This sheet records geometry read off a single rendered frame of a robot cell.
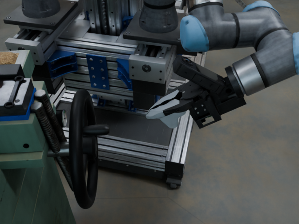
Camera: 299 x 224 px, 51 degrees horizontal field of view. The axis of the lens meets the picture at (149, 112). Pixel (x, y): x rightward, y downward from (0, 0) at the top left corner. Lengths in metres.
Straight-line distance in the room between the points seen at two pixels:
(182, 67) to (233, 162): 1.26
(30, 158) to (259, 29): 0.55
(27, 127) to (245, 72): 0.45
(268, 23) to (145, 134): 1.05
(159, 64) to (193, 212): 0.80
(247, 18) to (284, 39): 0.09
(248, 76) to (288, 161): 1.32
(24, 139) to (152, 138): 0.98
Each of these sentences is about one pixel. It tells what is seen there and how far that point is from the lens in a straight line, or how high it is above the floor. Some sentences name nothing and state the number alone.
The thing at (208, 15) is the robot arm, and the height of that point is 1.11.
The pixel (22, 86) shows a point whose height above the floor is 1.00.
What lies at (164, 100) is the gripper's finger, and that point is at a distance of 0.69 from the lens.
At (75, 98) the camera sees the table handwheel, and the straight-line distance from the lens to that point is 0.70.
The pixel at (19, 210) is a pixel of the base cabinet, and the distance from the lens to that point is 0.88.
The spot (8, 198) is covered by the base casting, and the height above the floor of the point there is 0.77.
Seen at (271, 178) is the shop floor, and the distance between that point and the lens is 1.82.
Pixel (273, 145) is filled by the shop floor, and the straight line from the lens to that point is 1.97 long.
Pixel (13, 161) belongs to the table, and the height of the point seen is 0.87.
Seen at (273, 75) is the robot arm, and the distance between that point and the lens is 0.65.
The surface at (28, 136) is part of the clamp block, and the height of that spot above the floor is 0.92.
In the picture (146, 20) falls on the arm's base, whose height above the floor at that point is 0.86.
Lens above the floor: 1.41
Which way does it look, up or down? 44 degrees down
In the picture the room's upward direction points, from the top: straight up
